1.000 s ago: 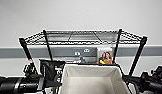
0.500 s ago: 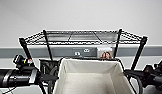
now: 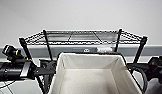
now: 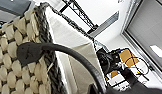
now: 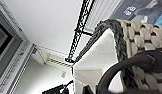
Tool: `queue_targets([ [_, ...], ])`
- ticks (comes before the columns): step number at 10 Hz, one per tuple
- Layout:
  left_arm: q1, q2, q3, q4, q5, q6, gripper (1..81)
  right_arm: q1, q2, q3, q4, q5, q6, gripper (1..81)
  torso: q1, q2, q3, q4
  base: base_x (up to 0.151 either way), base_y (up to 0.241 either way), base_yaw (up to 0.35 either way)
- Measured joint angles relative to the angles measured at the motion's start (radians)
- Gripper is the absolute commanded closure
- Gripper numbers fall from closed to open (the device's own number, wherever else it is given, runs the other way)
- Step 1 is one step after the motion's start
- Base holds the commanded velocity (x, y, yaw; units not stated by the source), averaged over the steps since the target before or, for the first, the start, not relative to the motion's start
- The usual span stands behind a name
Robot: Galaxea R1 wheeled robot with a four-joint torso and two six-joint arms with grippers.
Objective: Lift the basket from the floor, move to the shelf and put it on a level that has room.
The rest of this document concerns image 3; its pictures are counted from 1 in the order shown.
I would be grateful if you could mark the pale spotted woven basket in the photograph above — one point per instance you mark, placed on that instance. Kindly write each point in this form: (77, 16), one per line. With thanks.
(90, 76)

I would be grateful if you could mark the box with printed faces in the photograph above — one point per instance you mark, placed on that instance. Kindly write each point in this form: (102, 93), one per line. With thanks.
(104, 50)

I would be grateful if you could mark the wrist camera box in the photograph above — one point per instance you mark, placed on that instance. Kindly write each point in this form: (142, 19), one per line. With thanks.
(12, 52)
(156, 61)

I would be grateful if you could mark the white wall socket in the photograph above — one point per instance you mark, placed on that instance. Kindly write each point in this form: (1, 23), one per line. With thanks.
(86, 50)

